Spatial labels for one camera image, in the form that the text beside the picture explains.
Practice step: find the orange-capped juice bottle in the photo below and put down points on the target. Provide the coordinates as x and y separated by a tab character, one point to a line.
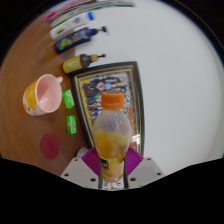
111	136

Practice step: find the dark blue pump bottle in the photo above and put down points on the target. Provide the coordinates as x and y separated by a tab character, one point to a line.
73	40

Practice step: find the tall white printed box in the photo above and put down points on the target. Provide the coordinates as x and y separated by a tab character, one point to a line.
86	11

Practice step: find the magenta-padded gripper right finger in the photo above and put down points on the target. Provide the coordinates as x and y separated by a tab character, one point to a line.
146	171

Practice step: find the white shampoo bottle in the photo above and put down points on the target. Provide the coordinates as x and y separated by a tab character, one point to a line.
66	26

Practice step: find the framed group picture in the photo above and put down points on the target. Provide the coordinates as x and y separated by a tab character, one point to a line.
110	80

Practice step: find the flat round red coaster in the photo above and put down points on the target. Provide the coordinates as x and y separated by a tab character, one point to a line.
50	146

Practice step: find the pink and yellow mug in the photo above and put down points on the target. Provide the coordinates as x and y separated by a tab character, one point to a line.
45	95

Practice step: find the brown pump bottle yellow label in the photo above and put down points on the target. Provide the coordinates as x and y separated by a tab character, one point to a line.
75	63

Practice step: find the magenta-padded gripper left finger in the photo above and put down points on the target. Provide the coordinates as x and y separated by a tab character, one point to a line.
78	171

